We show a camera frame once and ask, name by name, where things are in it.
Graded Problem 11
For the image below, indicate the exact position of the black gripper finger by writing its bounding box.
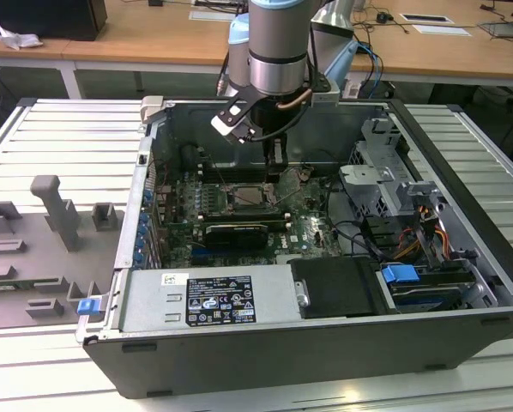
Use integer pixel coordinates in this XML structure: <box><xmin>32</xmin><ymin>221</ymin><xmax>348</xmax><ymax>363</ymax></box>
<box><xmin>263</xmin><ymin>135</ymin><xmax>291</xmax><ymax>186</ymax></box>

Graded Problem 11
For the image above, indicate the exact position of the metal socket cover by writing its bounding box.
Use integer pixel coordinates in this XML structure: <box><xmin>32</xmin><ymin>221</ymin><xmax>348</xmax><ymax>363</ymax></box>
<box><xmin>277</xmin><ymin>167</ymin><xmax>314</xmax><ymax>205</ymax></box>

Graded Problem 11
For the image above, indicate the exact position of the metal wire locking lever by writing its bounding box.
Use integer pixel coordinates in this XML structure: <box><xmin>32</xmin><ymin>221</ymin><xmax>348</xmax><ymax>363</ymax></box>
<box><xmin>208</xmin><ymin>154</ymin><xmax>232</xmax><ymax>195</ymax></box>

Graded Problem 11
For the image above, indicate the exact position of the CPU socket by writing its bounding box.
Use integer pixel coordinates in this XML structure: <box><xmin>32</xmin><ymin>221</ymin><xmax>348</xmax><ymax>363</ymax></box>
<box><xmin>223</xmin><ymin>180</ymin><xmax>281</xmax><ymax>215</ymax></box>

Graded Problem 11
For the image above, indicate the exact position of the green motherboard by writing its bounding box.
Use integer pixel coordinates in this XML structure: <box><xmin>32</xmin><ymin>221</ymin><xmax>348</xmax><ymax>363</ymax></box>
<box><xmin>151</xmin><ymin>165</ymin><xmax>347</xmax><ymax>270</ymax></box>

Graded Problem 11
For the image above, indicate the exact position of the black expansion card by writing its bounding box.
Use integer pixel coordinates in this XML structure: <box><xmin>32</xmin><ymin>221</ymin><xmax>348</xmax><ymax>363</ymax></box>
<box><xmin>203</xmin><ymin>221</ymin><xmax>269</xmax><ymax>253</ymax></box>

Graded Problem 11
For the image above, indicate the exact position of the silver metal drive cage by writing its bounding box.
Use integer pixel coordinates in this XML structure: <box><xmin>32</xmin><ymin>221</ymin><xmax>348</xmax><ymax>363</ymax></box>
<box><xmin>336</xmin><ymin>116</ymin><xmax>449</xmax><ymax>220</ymax></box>

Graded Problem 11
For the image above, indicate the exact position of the grey case latch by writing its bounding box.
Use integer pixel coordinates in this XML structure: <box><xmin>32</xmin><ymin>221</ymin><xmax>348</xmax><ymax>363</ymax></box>
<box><xmin>139</xmin><ymin>94</ymin><xmax>175</xmax><ymax>126</ymax></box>

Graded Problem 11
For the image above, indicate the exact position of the grey desk plate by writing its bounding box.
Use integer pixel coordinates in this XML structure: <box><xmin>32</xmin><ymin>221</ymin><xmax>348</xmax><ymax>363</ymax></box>
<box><xmin>189</xmin><ymin>9</ymin><xmax>232</xmax><ymax>21</ymax></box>

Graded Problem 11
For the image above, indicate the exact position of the black plastic shroud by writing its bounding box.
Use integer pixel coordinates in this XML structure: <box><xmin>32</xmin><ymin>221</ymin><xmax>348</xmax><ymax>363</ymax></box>
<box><xmin>289</xmin><ymin>256</ymin><xmax>389</xmax><ymax>319</ymax></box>

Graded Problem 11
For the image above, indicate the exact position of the wooden desk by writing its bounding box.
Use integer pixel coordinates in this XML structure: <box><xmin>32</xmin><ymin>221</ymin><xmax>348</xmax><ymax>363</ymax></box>
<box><xmin>0</xmin><ymin>0</ymin><xmax>513</xmax><ymax>102</ymax></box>

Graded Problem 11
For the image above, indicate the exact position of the grey power supply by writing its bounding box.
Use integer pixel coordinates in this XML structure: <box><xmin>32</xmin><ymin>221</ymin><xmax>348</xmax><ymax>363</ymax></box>
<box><xmin>118</xmin><ymin>262</ymin><xmax>305</xmax><ymax>334</ymax></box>

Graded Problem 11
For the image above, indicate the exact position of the black open PC case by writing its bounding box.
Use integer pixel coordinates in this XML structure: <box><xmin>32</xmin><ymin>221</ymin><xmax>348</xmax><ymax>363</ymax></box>
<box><xmin>75</xmin><ymin>94</ymin><xmax>513</xmax><ymax>398</ymax></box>

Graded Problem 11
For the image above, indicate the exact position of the white desk plate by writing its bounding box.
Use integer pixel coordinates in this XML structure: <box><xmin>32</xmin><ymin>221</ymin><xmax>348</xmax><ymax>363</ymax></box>
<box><xmin>412</xmin><ymin>24</ymin><xmax>475</xmax><ymax>39</ymax></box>

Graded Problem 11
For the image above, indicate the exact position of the silver disk bay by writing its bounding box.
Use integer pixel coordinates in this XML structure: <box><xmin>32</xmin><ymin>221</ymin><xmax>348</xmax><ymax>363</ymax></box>
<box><xmin>375</xmin><ymin>257</ymin><xmax>500</xmax><ymax>319</ymax></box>

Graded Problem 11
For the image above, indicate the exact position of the blue case latch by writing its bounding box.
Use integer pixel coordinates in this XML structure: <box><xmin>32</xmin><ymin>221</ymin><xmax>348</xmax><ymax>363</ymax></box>
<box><xmin>77</xmin><ymin>298</ymin><xmax>101</xmax><ymax>318</ymax></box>

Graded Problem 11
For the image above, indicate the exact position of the black computer box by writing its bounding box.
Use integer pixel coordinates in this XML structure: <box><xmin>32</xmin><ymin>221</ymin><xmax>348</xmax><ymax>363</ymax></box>
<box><xmin>0</xmin><ymin>0</ymin><xmax>108</xmax><ymax>42</ymax></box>

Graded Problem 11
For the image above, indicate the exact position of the clear plastic tray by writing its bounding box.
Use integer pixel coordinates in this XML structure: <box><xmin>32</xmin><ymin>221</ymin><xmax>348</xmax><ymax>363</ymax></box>
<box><xmin>477</xmin><ymin>19</ymin><xmax>513</xmax><ymax>44</ymax></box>

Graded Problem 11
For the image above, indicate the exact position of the crumpled white paper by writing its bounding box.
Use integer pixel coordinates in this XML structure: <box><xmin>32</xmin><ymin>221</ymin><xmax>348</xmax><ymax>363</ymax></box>
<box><xmin>0</xmin><ymin>23</ymin><xmax>43</xmax><ymax>52</ymax></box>

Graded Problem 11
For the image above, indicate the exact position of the grey parts rack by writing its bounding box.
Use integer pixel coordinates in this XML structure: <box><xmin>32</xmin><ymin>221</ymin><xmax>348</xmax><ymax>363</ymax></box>
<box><xmin>0</xmin><ymin>173</ymin><xmax>127</xmax><ymax>331</ymax></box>

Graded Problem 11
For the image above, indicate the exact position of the copper coloured cable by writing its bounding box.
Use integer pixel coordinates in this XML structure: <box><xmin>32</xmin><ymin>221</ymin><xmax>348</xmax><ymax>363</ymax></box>
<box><xmin>276</xmin><ymin>88</ymin><xmax>314</xmax><ymax>112</ymax></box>

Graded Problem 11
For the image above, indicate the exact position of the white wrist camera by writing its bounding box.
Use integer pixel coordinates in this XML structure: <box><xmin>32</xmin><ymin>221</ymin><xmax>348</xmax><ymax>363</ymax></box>
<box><xmin>210</xmin><ymin>101</ymin><xmax>258</xmax><ymax>145</ymax></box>

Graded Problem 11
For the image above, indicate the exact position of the silver camera bracket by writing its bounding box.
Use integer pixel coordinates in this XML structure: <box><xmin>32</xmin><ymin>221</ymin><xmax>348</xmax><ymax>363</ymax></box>
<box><xmin>311</xmin><ymin>79</ymin><xmax>341</xmax><ymax>108</ymax></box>

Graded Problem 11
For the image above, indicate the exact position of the thin black cable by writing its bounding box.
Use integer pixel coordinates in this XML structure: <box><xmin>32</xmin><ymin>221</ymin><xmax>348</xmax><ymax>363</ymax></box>
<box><xmin>331</xmin><ymin>220</ymin><xmax>389</xmax><ymax>263</ymax></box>

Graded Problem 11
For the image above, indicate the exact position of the blue cable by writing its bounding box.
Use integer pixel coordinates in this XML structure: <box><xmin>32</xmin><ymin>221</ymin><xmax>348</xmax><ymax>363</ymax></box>
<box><xmin>359</xmin><ymin>40</ymin><xmax>384</xmax><ymax>102</ymax></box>

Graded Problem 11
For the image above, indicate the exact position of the yellow red wire bundle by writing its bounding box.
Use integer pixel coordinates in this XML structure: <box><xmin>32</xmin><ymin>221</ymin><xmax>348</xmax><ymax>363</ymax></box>
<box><xmin>393</xmin><ymin>204</ymin><xmax>453</xmax><ymax>264</ymax></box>

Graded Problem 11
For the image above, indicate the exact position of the white desk cable grommet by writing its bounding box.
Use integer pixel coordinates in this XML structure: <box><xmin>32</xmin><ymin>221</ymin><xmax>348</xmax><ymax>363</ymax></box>
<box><xmin>400</xmin><ymin>12</ymin><xmax>455</xmax><ymax>25</ymax></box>

